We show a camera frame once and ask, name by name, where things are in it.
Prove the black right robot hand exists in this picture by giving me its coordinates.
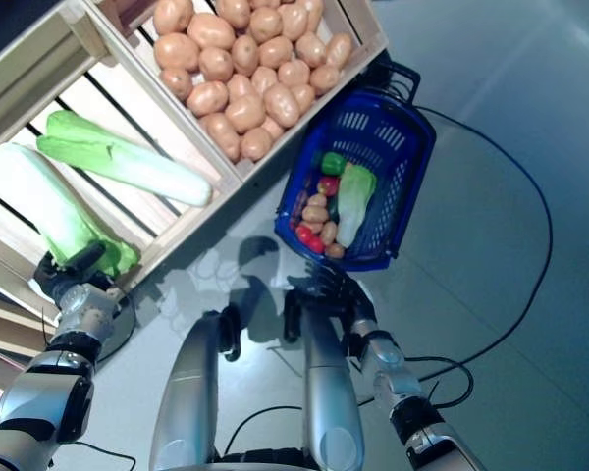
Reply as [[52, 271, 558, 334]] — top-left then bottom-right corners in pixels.
[[287, 264, 378, 328]]

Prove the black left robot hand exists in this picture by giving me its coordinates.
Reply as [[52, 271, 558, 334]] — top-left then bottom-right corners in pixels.
[[32, 241, 124, 300]]

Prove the napa cabbage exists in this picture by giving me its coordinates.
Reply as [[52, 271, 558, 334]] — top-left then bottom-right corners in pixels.
[[335, 164, 378, 249], [35, 109, 213, 207], [0, 141, 141, 279]]

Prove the blue plastic shopping basket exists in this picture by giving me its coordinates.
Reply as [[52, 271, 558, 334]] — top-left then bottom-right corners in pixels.
[[273, 59, 437, 274]]

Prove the red tomato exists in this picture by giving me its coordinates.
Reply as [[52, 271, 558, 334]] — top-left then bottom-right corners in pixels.
[[295, 224, 325, 254]]

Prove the silver right robot leg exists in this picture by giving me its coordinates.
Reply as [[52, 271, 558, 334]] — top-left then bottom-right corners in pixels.
[[282, 288, 365, 471]]

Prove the silver robot leg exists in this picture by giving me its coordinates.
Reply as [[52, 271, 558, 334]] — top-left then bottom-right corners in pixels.
[[282, 288, 365, 471], [148, 304, 241, 471]]

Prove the wooden slat crate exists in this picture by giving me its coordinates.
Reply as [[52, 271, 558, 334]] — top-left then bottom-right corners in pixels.
[[0, 0, 244, 295], [85, 0, 390, 183]]

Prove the green bell pepper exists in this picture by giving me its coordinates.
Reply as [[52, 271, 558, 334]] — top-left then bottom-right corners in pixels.
[[320, 151, 346, 176]]

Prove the silver left robot leg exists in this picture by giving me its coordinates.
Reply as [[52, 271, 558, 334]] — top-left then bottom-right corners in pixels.
[[148, 304, 241, 471]]

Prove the dark robot pelvis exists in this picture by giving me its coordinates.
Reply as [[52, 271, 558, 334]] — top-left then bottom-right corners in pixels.
[[208, 444, 320, 471]]

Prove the long black floor cable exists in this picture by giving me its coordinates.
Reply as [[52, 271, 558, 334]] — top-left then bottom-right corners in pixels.
[[411, 103, 555, 384]]

